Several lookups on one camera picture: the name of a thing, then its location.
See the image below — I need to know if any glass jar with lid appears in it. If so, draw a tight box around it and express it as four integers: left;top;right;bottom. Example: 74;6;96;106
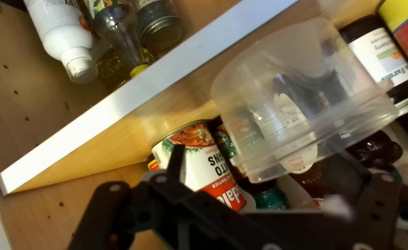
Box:
132;0;188;52

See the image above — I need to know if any small white label jar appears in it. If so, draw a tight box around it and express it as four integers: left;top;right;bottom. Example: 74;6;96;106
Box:
338;15;408;112

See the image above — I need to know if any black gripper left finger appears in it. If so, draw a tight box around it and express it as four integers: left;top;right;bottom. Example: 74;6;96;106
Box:
67;145;202;250

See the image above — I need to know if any green glass bottle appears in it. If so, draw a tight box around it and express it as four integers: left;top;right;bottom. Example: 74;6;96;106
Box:
213;120;293;212

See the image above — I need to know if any white wooden wall cabinet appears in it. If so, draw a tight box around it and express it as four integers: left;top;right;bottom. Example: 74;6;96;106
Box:
0;0;408;250

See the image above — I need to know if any clear plastic lunchbox container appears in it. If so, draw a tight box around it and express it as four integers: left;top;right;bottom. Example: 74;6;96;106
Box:
210;16;400;184

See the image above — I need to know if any dark sauce bottle white cap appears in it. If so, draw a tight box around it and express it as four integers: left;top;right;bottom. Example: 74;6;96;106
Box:
278;129;406;219

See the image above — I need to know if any white spray bottle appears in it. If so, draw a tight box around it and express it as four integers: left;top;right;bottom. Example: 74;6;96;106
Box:
23;0;100;84

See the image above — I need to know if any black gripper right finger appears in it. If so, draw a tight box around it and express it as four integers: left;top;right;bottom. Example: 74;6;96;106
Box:
352;169;403;250

